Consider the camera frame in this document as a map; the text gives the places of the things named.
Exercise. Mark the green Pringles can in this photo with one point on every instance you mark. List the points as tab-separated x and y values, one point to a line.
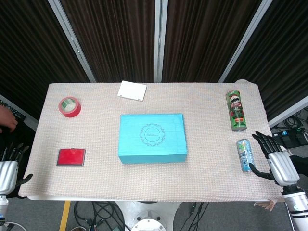
237	113

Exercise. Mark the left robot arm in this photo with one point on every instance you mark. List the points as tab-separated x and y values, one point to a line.
3	207

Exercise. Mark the light blue cardboard box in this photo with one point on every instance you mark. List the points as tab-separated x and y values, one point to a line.
134	134

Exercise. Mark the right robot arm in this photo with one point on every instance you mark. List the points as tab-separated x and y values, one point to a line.
298	207

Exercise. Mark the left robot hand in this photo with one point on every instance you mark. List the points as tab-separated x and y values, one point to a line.
8	175

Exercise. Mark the red flat rectangular pad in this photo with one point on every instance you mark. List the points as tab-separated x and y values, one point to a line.
71	157

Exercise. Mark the blue drink can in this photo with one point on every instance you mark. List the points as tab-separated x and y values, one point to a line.
245	156

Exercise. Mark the red tape roll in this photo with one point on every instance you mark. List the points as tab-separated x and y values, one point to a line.
72	114

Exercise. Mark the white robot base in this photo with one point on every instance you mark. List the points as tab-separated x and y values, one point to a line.
149	216

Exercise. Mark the yellow floor tape strip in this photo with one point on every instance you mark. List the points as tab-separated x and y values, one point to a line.
65	216

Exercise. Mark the bare human hand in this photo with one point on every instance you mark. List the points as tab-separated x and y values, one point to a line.
8	120

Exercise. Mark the white flat plastic case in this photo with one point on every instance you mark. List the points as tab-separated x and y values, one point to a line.
132	91

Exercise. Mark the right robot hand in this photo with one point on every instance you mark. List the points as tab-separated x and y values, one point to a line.
282	168

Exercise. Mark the black power strip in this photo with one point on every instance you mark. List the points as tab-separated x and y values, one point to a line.
288	139

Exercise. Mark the beige woven table cloth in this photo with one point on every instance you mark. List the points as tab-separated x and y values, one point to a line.
144	183

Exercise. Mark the beige paper tag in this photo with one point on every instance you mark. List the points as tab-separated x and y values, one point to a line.
267	204

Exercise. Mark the white partition post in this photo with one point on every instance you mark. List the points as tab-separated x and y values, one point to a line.
72	41
245	41
160	41

